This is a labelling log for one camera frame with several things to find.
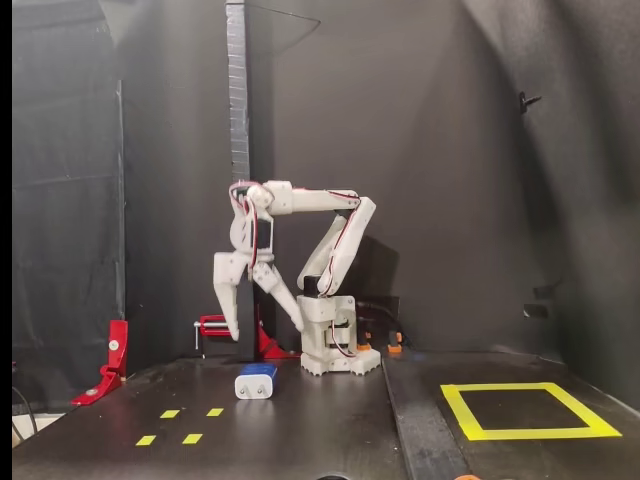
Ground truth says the red screw clamp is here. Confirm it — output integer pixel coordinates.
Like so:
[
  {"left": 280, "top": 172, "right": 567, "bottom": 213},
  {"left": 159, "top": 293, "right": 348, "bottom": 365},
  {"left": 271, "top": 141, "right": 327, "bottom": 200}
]
[{"left": 193, "top": 313, "right": 240, "bottom": 351}]

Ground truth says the black flat strip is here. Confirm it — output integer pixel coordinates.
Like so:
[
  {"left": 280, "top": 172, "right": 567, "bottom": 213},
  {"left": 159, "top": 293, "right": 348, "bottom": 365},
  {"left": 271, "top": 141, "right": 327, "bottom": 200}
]
[{"left": 382, "top": 352, "right": 466, "bottom": 480}]

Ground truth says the yellow tape square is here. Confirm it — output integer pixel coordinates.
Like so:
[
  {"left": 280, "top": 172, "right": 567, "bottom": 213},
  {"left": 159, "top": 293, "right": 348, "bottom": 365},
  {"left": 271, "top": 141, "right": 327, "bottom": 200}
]
[{"left": 439, "top": 382, "right": 623, "bottom": 442}]

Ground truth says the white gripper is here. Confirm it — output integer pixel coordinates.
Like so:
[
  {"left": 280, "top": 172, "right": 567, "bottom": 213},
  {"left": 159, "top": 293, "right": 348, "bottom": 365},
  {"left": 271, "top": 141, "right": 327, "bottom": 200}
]
[{"left": 213, "top": 250, "right": 305, "bottom": 343}]

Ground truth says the blue white charger block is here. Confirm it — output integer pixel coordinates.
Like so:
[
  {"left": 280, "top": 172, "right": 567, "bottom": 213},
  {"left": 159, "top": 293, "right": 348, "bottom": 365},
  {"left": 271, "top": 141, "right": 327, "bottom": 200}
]
[{"left": 234, "top": 363, "right": 278, "bottom": 401}]

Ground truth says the thin black cable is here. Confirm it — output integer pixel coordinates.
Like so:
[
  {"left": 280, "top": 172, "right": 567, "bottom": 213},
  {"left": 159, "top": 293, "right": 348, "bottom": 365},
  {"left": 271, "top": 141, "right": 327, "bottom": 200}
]
[{"left": 12, "top": 384, "right": 39, "bottom": 436}]

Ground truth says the tall black post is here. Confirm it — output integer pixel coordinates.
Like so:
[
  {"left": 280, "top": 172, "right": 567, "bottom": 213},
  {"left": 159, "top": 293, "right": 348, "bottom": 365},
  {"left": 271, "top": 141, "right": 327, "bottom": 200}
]
[{"left": 224, "top": 0, "right": 259, "bottom": 362}]

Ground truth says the black mesh curtain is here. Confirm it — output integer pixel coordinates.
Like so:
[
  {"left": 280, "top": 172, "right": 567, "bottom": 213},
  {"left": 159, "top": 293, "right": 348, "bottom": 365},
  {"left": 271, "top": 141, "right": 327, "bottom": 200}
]
[{"left": 12, "top": 0, "right": 126, "bottom": 414}]

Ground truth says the black power cable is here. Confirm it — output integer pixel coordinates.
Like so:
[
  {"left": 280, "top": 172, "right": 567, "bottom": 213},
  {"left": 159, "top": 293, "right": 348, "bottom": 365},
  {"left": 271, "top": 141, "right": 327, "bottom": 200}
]
[{"left": 357, "top": 295, "right": 416, "bottom": 351}]

